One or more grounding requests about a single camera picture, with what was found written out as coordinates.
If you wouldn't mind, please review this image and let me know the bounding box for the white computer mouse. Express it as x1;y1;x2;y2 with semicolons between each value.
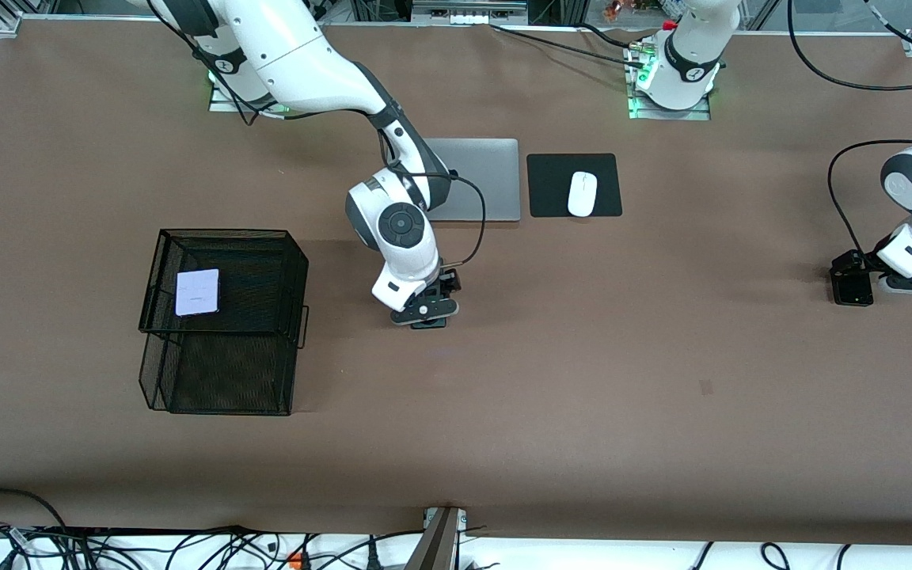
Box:
567;171;599;218

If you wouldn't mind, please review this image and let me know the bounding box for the black wire mesh basket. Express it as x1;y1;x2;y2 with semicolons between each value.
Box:
138;228;310;416

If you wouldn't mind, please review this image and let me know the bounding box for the aluminium camera post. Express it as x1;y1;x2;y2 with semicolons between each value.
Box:
405;507;470;570

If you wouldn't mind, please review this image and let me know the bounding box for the silver closed laptop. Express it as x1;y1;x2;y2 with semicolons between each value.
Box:
423;138;522;223

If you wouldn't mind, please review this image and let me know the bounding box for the thick black arched cable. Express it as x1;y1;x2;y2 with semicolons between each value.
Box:
0;487;70;533

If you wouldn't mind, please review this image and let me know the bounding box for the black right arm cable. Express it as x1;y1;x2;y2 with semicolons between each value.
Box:
146;0;487;266

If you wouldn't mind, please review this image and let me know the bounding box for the short black table cable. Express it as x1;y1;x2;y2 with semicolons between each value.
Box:
577;22;636;48

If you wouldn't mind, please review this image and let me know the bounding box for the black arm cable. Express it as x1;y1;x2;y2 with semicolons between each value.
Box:
787;0;912;262
146;0;487;266

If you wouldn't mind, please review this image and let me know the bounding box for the black flip phone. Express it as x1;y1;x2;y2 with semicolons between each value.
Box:
831;271;875;308

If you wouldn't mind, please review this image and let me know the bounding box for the white Huawei phone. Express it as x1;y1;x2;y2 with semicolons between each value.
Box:
175;268;221;317

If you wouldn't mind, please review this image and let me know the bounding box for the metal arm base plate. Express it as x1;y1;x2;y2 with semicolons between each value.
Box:
209;75;292;113
628;91;713;122

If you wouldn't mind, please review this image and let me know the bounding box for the black cable tangle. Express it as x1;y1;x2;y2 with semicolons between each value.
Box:
0;519;504;570

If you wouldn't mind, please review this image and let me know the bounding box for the long black table cable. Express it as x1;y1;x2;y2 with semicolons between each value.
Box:
490;24;648;67

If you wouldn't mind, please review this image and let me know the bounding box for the white power strip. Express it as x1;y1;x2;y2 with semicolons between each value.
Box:
411;2;530;26

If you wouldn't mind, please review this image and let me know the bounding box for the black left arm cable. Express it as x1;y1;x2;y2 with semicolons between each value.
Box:
787;0;912;262

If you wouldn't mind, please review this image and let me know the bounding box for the black mouse pad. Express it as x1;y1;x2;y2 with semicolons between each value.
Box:
526;153;624;219

